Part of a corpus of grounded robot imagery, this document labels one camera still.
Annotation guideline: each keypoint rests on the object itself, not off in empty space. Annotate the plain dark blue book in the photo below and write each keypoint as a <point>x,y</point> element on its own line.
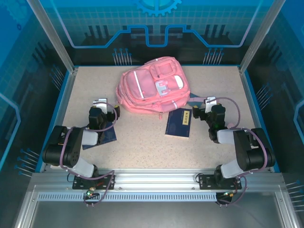
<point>110,135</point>

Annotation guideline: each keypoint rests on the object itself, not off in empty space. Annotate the blue book with yellow label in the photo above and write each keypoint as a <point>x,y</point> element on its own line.
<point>177,126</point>

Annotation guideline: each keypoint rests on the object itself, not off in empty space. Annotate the pink school backpack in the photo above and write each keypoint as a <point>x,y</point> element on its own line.
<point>142,88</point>

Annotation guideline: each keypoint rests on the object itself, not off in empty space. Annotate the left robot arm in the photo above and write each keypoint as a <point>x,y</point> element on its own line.
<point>71,152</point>

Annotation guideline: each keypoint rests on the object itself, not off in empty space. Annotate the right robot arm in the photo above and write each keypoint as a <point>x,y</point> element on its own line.
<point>249,154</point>

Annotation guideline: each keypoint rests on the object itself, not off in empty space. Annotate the grey-blue flat pouch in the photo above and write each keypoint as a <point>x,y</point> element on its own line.
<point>198,104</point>

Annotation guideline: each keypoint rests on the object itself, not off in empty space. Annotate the blue printed side panel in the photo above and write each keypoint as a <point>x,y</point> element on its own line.
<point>23,83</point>
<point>280,83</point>

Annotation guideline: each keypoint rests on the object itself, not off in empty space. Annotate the small circuit board with light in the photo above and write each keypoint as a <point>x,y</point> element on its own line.
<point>89,193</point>
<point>229,194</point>

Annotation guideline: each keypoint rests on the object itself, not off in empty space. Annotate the wide blue printed panel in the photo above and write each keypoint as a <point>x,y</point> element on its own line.
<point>95,14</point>

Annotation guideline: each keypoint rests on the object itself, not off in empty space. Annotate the grey metal lower tray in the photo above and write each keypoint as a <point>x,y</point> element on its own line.
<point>154,216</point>

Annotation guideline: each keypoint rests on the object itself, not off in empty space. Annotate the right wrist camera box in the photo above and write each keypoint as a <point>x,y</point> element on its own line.
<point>208,104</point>

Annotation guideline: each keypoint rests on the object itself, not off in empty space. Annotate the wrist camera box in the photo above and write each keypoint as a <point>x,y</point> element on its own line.
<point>208,104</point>
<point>101,103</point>

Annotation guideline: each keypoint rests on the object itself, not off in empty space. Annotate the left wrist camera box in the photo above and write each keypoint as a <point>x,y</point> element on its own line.
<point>101,103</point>

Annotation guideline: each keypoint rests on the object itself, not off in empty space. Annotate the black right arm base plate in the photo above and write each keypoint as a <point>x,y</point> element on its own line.
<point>204,183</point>

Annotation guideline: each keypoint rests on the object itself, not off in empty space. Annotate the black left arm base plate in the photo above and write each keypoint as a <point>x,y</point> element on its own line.
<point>80,184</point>

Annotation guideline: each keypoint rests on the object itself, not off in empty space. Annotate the aluminium profile rail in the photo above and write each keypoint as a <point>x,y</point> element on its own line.
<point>154,177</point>

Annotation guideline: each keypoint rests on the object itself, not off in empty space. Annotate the aluminium frame post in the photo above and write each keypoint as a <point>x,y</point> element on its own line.
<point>56,40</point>
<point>256,35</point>

